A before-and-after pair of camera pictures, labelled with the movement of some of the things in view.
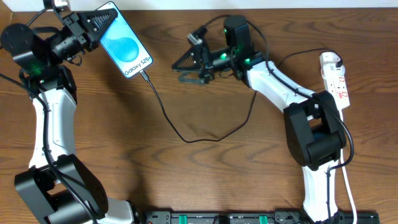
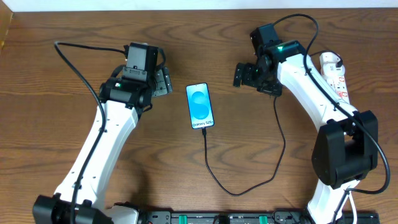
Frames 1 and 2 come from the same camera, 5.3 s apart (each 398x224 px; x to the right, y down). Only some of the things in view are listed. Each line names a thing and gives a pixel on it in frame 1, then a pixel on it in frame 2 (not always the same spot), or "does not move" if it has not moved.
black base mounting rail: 253,217 does not move
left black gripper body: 76,30 -> 165,83
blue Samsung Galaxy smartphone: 120,42 -> 199,105
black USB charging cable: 246,126 -> 257,187
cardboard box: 6,18 does not move
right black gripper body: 201,61 -> 246,74
